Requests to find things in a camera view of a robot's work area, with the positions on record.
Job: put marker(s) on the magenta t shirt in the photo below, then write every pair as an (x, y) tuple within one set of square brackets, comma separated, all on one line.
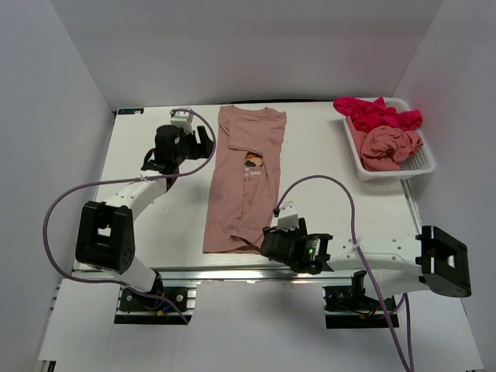
[(366, 115)]

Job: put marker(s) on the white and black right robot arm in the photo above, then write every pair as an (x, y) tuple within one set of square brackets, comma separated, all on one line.
[(433, 260)]

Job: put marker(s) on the white perforated plastic basket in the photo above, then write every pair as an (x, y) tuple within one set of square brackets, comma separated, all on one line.
[(420, 163)]

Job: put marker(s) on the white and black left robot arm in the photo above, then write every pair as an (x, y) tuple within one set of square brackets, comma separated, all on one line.
[(106, 238)]

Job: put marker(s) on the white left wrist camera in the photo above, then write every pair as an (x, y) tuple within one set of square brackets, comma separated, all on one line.
[(182, 118)]

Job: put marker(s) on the black xdof label sticker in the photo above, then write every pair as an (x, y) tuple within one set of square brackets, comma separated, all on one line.
[(130, 111)]

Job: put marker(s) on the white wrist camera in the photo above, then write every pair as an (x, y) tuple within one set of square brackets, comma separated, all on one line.
[(287, 216), (182, 118)]

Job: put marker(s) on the dusty pink t shirt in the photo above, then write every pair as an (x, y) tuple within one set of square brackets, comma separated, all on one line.
[(246, 179)]

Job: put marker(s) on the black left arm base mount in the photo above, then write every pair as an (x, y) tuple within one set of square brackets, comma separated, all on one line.
[(135, 310)]

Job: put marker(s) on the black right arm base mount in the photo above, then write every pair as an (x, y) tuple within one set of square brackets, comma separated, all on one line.
[(344, 311)]

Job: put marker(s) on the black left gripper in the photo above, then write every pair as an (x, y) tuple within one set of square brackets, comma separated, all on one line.
[(200, 149)]

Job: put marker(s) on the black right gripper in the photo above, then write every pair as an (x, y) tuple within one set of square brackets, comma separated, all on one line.
[(301, 232)]

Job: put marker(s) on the coral pink t shirt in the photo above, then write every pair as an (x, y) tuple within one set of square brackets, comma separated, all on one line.
[(384, 148)]

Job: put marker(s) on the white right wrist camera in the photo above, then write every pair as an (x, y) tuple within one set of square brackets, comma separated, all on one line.
[(287, 216)]

